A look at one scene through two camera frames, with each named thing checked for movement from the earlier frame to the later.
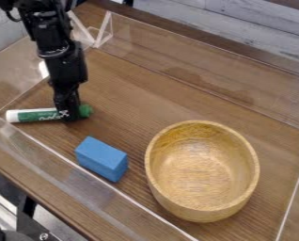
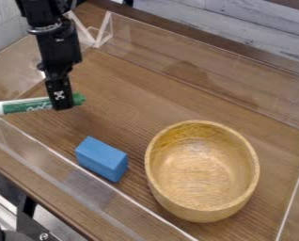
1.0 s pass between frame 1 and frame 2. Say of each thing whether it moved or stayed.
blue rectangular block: stayed
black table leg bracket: stayed
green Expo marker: moved
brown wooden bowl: stayed
